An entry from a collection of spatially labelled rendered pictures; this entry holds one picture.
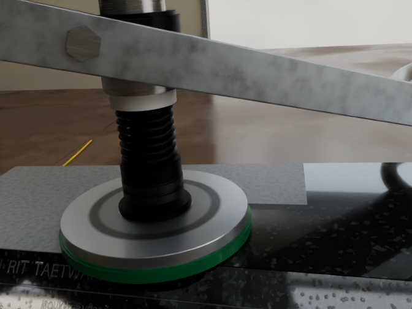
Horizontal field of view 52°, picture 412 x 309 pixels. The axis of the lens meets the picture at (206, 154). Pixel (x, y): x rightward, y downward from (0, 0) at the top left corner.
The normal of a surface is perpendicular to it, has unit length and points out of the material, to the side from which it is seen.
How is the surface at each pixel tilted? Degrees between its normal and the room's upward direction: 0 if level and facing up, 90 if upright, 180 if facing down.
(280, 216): 0
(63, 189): 0
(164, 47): 90
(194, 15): 90
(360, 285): 45
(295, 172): 0
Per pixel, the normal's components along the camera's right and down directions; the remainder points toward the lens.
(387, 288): -0.20, -0.41
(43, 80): -0.19, 0.35
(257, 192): -0.07, -0.94
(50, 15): 0.33, 0.31
